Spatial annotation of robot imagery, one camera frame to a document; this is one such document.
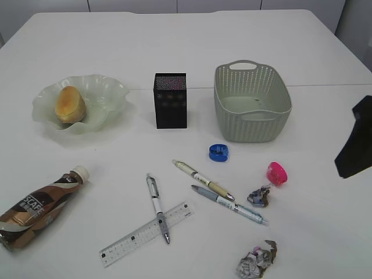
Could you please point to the blue pencil sharpener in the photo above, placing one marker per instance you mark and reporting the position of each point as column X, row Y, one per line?
column 218, row 152

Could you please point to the white grey pen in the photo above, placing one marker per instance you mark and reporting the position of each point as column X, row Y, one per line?
column 155, row 197

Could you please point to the small paper ball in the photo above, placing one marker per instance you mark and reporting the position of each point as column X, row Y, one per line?
column 259, row 197

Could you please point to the green plastic basket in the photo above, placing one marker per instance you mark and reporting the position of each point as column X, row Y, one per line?
column 251, row 101

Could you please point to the yellow bread loaf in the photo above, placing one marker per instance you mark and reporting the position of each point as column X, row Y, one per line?
column 70, row 106

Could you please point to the pink pencil sharpener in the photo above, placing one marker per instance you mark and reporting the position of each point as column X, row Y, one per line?
column 276, row 174

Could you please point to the black mesh pen holder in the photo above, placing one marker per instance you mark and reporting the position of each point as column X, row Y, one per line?
column 170, row 100

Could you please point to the light blue pen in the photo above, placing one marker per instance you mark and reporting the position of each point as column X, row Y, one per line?
column 239, row 209

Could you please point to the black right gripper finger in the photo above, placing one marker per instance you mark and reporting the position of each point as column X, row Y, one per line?
column 355, row 156

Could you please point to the translucent green wavy bowl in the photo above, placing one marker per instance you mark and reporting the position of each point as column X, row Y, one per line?
column 104, row 97

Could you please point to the clear plastic ruler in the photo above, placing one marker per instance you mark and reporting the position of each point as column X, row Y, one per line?
column 144, row 234

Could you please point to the large paper ball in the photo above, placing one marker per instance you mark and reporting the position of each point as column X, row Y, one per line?
column 255, row 263

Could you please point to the beige grip pen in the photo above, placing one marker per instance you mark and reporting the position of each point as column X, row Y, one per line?
column 203, row 180

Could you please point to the brown coffee bottle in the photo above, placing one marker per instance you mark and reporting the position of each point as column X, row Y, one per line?
column 36, row 211

